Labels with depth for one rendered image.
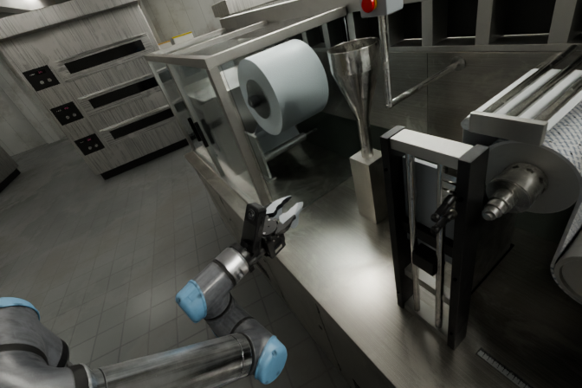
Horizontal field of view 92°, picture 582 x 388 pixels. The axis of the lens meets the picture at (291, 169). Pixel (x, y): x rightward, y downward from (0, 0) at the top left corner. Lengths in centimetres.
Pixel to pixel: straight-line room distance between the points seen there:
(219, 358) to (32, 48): 465
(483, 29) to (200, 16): 851
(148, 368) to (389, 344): 58
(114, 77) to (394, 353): 457
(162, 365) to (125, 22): 449
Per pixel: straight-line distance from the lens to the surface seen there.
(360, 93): 85
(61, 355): 61
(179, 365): 54
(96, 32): 479
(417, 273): 76
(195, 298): 65
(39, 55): 493
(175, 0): 909
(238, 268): 67
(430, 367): 87
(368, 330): 90
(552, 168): 60
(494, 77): 94
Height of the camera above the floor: 170
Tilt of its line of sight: 31 degrees down
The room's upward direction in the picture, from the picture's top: 18 degrees counter-clockwise
